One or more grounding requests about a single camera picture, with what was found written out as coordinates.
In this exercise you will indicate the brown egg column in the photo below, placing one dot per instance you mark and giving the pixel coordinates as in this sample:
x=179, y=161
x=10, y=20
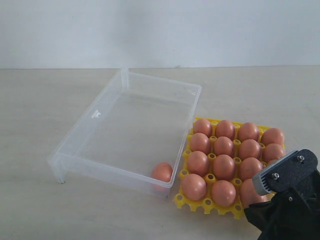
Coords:
x=271, y=162
x=249, y=149
x=249, y=167
x=273, y=151

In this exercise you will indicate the brown egg second row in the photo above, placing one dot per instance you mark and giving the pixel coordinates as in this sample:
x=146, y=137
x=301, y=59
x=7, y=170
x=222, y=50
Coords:
x=248, y=194

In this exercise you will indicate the yellow plastic egg tray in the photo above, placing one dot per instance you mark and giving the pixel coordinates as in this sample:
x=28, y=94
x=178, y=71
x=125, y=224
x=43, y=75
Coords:
x=207, y=203

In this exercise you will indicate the brown egg corner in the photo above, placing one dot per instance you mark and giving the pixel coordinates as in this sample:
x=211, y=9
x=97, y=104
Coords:
x=162, y=172

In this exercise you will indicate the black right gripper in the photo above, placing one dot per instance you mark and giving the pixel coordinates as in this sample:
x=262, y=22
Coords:
x=290, y=215

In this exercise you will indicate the clear plastic bin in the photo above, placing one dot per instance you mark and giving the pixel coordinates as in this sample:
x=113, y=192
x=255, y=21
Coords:
x=136, y=122

